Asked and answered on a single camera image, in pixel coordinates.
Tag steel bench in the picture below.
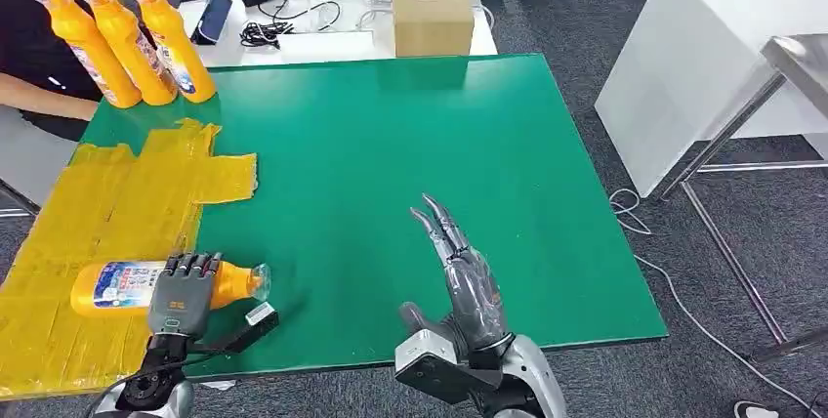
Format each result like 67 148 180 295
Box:
653 33 828 364

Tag brown cardboard box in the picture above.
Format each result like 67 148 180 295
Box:
391 0 476 59

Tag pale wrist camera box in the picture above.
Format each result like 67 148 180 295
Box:
244 301 280 333
394 328 503 404

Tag pale grey side table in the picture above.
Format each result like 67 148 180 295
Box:
0 104 80 219

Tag yellow plastic sheet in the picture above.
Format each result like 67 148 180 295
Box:
0 118 259 401

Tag green table mat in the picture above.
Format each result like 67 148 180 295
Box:
80 54 669 381

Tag white floor cable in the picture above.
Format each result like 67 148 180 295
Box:
607 187 828 418

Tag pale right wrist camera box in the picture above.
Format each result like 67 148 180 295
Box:
394 328 503 404

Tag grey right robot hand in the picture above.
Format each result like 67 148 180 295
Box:
398 193 513 355

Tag black looped cable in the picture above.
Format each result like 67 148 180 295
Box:
257 0 343 36

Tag orange drink bottle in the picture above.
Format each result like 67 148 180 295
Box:
32 0 143 109
127 0 218 105
76 0 178 107
69 259 271 319

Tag dark tablet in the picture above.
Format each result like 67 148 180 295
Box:
190 0 233 46

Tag white shoe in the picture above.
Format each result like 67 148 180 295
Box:
733 399 781 418

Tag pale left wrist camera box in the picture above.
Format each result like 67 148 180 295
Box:
244 301 280 333

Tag white table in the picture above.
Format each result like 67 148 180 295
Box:
145 0 499 70

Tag person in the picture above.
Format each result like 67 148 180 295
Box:
0 0 118 143

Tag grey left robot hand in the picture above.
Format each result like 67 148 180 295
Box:
146 251 224 339

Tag black cable bundle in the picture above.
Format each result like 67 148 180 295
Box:
239 19 296 52

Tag white cabinet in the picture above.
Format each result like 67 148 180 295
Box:
594 0 828 199

